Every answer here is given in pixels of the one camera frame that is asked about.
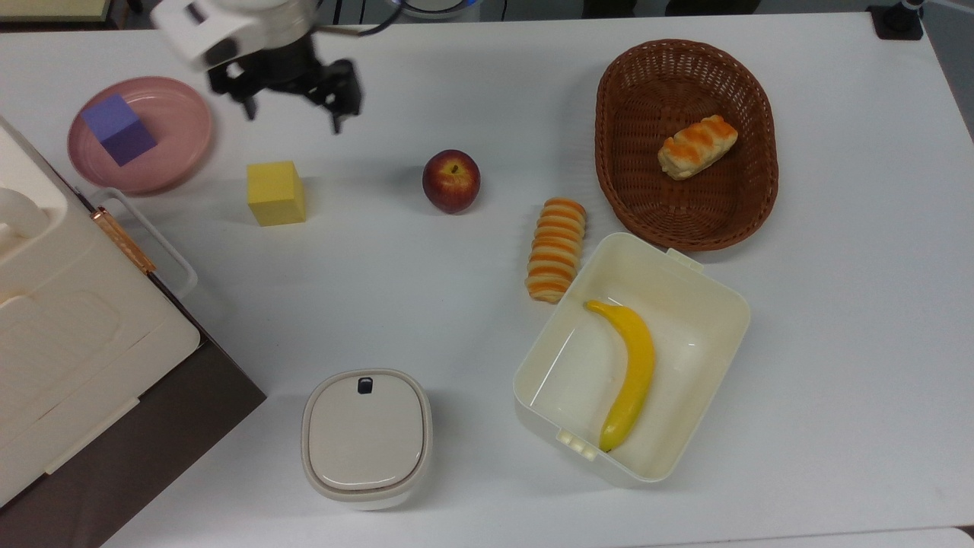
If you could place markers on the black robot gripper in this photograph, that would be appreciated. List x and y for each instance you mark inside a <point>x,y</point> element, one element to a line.
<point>293,76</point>

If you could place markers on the purple foam cube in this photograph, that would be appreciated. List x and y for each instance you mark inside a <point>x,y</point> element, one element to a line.
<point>120,128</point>

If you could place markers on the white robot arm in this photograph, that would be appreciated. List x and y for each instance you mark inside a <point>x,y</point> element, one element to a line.
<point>228,27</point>

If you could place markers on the yellow foam cube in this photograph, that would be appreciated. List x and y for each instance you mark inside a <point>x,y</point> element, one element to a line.
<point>275,193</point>

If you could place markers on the pink plate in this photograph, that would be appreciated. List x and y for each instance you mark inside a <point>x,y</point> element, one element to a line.
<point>171,144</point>

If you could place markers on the red apple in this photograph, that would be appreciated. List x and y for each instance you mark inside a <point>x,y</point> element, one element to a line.
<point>451,181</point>

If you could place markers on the round blue white base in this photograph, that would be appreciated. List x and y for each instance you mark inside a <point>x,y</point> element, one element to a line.
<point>437,7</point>

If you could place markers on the yellow side table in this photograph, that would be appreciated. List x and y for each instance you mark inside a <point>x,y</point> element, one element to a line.
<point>46,9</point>

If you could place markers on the long striped bread roll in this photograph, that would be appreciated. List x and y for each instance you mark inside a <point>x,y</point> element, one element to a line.
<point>557,250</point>

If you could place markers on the cream toy appliance box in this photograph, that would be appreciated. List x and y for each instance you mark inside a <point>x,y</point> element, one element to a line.
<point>68,342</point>

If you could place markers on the small lidded cream container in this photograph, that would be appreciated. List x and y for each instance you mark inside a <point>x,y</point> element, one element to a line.
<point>367,435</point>

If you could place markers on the brown base board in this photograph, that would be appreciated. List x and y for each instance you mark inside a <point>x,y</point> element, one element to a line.
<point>152,441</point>

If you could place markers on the brown wicker basket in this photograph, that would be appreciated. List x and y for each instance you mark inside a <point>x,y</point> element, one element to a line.
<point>647,198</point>

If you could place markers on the short glazed bread roll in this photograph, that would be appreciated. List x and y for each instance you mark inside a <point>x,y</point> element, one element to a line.
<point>697,147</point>

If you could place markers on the yellow banana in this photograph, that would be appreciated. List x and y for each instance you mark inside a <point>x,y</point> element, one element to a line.
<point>635,365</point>

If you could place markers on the open cream plastic container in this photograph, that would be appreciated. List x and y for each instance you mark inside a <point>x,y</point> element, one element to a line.
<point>700,358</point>

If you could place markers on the black camera stand base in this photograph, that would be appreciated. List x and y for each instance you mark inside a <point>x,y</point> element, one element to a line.
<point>896,21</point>

